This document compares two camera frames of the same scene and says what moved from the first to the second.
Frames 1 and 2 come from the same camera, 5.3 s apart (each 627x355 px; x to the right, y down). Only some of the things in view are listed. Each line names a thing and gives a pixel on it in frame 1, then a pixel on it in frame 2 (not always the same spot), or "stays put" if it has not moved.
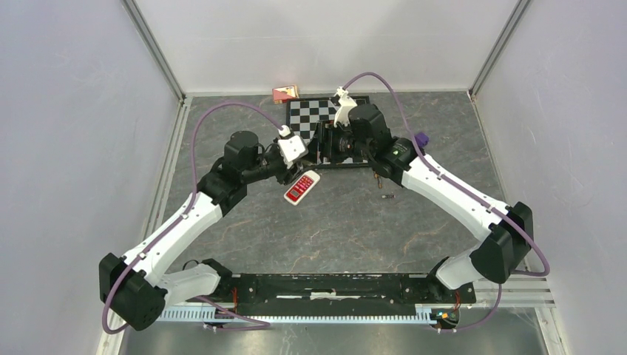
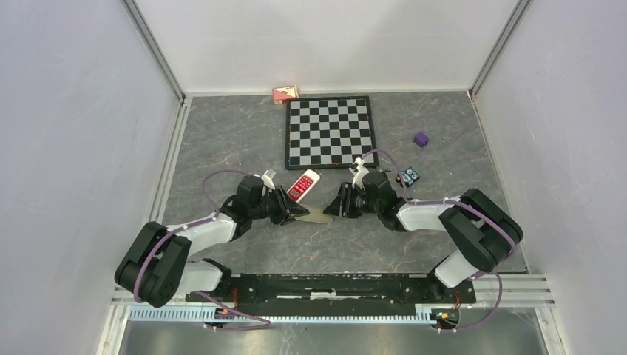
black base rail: [337, 294] stays put
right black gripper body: [340, 141] → [355, 201]
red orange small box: [280, 95] stays put
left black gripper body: [286, 175] → [274, 207]
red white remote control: [296, 193] stays put
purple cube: [421, 139] stays put
